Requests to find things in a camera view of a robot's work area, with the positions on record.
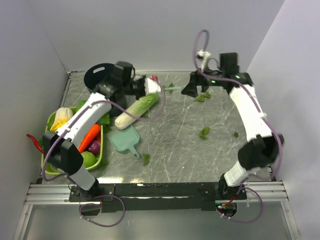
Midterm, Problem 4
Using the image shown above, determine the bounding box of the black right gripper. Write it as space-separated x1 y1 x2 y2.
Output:
180 61 225 98

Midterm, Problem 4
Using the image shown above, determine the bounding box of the long green napa cabbage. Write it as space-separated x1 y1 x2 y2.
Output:
114 93 160 130

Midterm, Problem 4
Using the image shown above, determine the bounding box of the teal hand brush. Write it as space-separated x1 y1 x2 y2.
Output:
164 86 182 91

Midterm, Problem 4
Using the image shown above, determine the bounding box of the teal dustpan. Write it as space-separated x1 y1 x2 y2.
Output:
108 125 140 159

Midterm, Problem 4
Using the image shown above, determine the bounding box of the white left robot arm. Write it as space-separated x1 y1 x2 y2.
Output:
42 61 146 201

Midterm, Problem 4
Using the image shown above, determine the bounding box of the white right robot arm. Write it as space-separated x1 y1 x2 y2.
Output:
181 50 284 199

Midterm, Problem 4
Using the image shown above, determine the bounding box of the green leaf scrap back right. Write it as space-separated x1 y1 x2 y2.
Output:
195 91 211 103

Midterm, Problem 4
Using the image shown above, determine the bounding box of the green leaf scrap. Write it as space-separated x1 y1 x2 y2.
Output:
199 126 211 140
142 153 151 166
195 91 211 103
162 82 174 94

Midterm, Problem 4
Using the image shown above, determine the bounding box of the dark grey waste bin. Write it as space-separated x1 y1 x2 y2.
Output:
84 61 135 118

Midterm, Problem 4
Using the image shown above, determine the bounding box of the green leaf scrap centre right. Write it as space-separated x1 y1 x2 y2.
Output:
199 126 211 140

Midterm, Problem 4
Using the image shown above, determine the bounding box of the green leafy lettuce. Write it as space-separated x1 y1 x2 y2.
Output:
75 100 86 113

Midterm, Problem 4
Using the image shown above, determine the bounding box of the orange carrot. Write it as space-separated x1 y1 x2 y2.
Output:
77 123 101 153

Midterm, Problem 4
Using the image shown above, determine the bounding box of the green leaf scrap front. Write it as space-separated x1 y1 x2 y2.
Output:
142 153 151 166

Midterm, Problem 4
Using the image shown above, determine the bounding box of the purple onion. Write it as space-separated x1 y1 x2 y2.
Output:
87 139 101 156

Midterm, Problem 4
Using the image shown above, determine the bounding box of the yellow white cabbage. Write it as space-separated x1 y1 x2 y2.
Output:
50 107 74 132

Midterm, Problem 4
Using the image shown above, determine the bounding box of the round green cabbage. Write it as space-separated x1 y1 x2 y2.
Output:
81 151 97 169

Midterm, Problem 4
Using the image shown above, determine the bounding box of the green vegetable basket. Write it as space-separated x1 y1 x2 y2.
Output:
41 107 104 176

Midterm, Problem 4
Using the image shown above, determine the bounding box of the red chili pepper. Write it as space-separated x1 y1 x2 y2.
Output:
26 134 44 154

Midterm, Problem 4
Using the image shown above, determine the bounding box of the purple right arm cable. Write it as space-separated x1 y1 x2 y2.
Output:
191 29 285 223

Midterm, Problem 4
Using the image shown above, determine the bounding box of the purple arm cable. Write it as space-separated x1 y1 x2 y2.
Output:
41 77 167 228
191 29 285 223

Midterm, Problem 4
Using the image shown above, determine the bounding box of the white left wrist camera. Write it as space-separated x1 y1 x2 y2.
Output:
144 74 162 95

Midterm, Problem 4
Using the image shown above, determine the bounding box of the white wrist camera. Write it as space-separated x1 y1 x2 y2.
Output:
144 74 162 95
196 49 212 69

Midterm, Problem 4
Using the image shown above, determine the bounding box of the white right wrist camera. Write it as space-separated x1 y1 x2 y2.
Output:
196 49 212 69

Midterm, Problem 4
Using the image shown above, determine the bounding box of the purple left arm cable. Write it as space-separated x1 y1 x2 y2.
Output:
41 77 167 228

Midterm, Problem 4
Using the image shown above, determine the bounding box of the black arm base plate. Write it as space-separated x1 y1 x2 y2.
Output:
69 181 247 213

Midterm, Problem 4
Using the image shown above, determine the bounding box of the aluminium rail frame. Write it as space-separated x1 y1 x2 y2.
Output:
24 181 289 205

